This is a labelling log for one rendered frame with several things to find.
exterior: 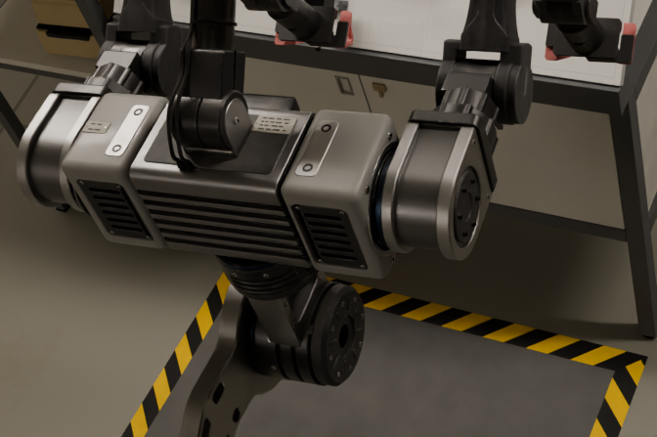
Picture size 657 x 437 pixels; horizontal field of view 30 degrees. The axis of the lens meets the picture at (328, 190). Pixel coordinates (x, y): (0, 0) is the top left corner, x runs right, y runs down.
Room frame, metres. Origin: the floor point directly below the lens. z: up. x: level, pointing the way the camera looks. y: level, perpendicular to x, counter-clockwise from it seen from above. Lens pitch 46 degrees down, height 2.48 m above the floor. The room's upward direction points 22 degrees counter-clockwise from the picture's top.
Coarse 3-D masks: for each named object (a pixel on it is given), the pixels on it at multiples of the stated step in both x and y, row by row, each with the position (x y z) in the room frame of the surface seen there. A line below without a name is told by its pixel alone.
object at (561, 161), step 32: (384, 96) 1.92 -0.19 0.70; (416, 96) 1.87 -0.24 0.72; (512, 128) 1.73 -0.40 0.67; (544, 128) 1.68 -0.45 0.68; (576, 128) 1.63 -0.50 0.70; (608, 128) 1.59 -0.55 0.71; (512, 160) 1.74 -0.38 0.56; (544, 160) 1.69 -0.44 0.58; (576, 160) 1.64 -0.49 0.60; (608, 160) 1.59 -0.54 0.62; (512, 192) 1.75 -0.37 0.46; (544, 192) 1.70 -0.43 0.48; (576, 192) 1.65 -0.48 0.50; (608, 192) 1.60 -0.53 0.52; (608, 224) 1.61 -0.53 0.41
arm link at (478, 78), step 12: (468, 60) 1.11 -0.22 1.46; (480, 60) 1.10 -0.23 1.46; (492, 60) 1.09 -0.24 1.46; (456, 72) 1.08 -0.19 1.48; (468, 72) 1.07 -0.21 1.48; (480, 72) 1.07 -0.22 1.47; (492, 72) 1.06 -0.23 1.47; (444, 84) 1.07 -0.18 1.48; (456, 84) 1.06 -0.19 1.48; (468, 84) 1.05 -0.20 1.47; (480, 84) 1.04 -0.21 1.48; (492, 84) 1.05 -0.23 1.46
